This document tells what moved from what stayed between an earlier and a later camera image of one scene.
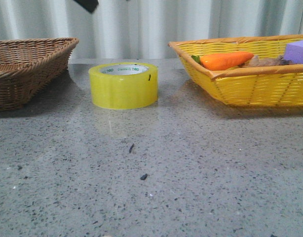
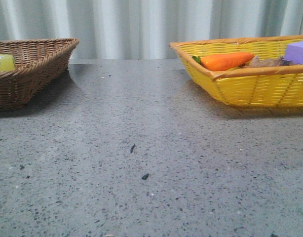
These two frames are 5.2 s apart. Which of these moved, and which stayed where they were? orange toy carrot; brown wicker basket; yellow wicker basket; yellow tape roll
Moved: yellow tape roll
Stayed: yellow wicker basket; orange toy carrot; brown wicker basket
